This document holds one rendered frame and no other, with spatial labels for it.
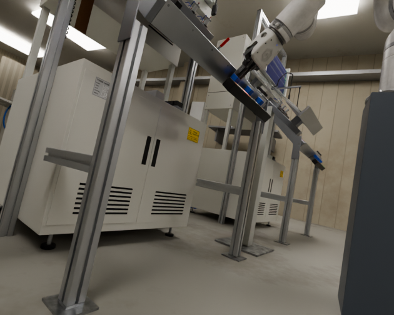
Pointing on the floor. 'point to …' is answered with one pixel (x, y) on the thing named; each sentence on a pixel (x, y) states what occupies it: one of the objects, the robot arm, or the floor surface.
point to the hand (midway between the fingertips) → (241, 72)
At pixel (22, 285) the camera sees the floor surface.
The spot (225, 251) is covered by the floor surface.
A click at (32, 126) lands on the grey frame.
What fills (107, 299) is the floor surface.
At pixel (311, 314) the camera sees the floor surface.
